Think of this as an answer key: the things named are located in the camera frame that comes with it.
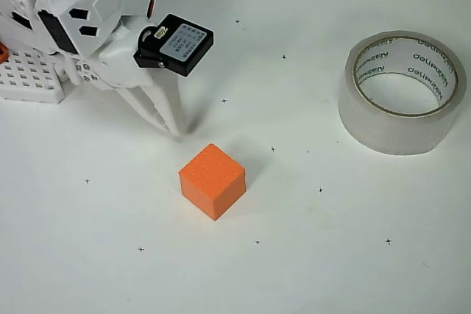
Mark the orange foam cube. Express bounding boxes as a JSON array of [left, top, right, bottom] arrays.
[[178, 143, 247, 223]]

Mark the clear packing tape roll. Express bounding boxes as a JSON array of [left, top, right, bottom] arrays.
[[337, 29, 467, 156]]

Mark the white perforated base plate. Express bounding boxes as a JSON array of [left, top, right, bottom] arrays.
[[0, 48, 66, 106]]

